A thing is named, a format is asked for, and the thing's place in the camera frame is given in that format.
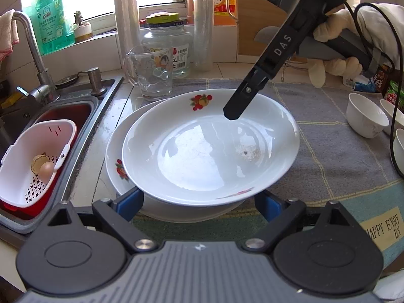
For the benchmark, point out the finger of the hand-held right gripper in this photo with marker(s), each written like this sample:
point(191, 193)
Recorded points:
point(241, 97)

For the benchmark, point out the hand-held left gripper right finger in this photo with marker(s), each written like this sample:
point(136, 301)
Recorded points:
point(268, 206)

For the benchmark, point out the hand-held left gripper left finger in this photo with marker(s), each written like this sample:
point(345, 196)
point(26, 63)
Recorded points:
point(131, 205)

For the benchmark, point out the white plate with fruit print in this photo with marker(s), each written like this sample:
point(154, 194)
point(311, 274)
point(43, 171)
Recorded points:
point(114, 161)

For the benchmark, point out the stained white fruit print plate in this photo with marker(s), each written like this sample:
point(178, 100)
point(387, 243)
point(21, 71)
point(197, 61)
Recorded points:
point(195, 151)

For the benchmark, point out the white ceramic bowl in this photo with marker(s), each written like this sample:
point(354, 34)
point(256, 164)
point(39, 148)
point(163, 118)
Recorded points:
point(400, 151)
point(363, 120)
point(389, 110)

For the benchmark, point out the person's right hand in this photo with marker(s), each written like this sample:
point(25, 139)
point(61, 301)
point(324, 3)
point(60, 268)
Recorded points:
point(334, 26)

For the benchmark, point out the wooden cutting board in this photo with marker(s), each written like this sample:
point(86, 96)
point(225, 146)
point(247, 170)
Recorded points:
point(246, 47)

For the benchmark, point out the orange cooking wine bottle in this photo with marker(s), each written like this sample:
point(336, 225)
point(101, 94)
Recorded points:
point(224, 3)

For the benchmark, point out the tall plastic wrap roll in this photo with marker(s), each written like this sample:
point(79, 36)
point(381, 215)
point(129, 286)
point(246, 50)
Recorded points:
point(203, 31)

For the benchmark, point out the glass jar with yellow lid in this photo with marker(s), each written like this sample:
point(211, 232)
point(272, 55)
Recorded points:
point(181, 44)

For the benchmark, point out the grey and teal dish mat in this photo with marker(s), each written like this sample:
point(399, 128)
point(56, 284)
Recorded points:
point(331, 151)

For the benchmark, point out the white and blue salt bag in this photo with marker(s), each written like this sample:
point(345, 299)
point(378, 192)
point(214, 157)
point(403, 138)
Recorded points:
point(363, 85)

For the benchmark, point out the brown egg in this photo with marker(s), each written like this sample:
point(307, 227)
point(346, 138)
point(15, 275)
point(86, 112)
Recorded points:
point(46, 169)

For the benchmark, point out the clear glass mug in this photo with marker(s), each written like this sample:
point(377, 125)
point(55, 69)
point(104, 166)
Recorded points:
point(151, 79)

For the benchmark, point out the stainless steel sink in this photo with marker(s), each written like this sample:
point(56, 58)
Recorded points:
point(101, 113)

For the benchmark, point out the broken eggshell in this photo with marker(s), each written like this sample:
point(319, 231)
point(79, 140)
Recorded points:
point(37, 161)

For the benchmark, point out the dark vinegar bottle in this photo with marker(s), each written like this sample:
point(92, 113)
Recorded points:
point(380, 80)

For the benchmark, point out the red and grey basin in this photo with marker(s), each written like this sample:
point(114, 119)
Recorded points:
point(72, 110)

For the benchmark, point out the white colander basket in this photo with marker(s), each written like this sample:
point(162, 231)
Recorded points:
point(19, 164)

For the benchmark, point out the green lid sauce jar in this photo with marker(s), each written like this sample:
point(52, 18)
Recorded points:
point(394, 94)

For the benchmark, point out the steel soap dispenser pump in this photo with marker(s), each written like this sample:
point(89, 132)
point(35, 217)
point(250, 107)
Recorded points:
point(94, 82)

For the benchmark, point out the short plastic wrap roll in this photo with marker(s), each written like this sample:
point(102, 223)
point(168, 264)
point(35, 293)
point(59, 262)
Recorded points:
point(126, 22)

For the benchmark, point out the steel sink stopper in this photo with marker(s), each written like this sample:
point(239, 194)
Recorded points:
point(68, 81)

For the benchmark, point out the yellow scrub sponge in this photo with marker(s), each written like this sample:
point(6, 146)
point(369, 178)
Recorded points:
point(11, 101)

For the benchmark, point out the small potted plant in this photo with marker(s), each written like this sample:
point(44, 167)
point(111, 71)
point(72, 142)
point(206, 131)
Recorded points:
point(82, 33)

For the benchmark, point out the steel faucet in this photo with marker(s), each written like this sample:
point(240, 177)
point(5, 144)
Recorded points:
point(31, 47)

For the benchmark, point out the green dish soap bottle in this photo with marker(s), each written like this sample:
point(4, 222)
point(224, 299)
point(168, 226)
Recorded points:
point(52, 22)

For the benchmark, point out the white and pink towel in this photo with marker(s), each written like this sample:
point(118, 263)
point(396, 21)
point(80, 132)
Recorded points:
point(8, 34)

